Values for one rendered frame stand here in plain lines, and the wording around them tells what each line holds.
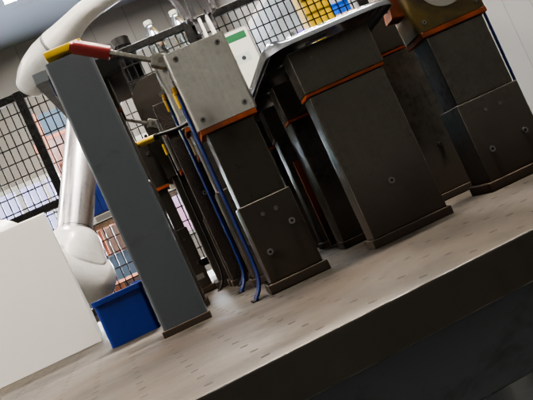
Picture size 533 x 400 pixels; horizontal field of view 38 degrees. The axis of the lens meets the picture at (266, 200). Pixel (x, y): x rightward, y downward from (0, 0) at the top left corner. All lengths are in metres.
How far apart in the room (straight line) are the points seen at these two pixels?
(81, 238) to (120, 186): 0.99
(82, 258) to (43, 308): 0.34
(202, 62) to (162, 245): 0.28
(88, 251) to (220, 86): 1.14
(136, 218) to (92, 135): 0.14
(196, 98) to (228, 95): 0.04
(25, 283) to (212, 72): 0.89
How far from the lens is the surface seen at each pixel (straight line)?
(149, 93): 1.72
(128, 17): 8.64
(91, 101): 1.17
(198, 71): 1.07
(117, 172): 1.15
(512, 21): 4.10
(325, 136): 1.05
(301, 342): 0.61
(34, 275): 1.81
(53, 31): 2.30
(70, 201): 2.21
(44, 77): 1.31
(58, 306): 1.81
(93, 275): 2.12
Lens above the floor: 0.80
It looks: 1 degrees up
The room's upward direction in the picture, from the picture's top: 25 degrees counter-clockwise
